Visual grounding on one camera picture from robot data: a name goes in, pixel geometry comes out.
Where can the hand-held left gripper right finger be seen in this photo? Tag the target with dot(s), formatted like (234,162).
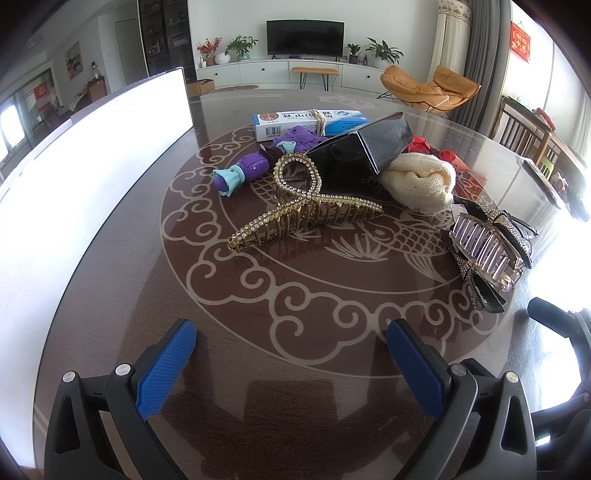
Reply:
(415,369)

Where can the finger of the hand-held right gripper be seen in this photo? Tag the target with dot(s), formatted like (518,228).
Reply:
(561,318)

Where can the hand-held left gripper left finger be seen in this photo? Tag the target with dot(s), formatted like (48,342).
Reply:
(161,369)

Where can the cream knitted hat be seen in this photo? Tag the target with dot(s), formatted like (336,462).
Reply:
(415,184)

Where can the glossy black box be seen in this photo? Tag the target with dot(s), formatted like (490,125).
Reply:
(383,143)

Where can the black rhinestone bow clip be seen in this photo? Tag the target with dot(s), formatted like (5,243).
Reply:
(489,297)

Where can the gold rhinestone hair claw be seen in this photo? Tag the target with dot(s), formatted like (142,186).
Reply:
(323,210)

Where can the dark wooden chair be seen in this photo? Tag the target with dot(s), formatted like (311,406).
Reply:
(517,129)

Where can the purple and teal plastic toy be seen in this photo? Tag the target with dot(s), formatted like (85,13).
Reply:
(251,166)

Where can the red wrapped packet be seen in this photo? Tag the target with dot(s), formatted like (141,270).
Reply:
(418,144)

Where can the blue and white carton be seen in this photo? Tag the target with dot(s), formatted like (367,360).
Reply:
(272,127)

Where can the orange lounge chair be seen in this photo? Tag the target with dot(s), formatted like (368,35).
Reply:
(415,90)

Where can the grey curtain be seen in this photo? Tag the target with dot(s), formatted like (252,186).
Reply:
(485,55)

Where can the cardboard box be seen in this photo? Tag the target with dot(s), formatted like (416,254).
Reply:
(201,87)

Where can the wooden side cabinet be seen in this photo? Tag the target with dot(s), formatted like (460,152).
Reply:
(97,90)

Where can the white patterned curtain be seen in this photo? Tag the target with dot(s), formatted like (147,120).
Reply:
(452,37)

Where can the red paper window decoration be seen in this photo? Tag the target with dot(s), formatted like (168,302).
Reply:
(41,91)

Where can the white television cabinet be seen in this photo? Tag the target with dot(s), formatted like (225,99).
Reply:
(249,71)

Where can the wooden bench with metal legs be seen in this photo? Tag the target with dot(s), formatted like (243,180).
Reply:
(314,70)

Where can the round white vase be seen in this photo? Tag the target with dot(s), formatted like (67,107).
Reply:
(222,58)

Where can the large leafy potted plant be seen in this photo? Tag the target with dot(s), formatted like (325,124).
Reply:
(383,50)

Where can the red flowers in vase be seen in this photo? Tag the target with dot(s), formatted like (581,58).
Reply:
(208,48)

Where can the small green potted plant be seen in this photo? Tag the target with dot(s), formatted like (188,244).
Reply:
(353,50)

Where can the dark glass display cabinet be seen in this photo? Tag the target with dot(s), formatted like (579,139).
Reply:
(164,37)

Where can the bushy green potted plant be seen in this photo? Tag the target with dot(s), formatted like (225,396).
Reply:
(242,46)

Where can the black television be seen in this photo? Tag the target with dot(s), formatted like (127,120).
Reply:
(304,39)

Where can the red wall hanging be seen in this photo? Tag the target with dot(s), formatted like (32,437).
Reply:
(521,41)

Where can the framed wall painting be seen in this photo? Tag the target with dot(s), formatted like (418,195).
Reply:
(74,60)

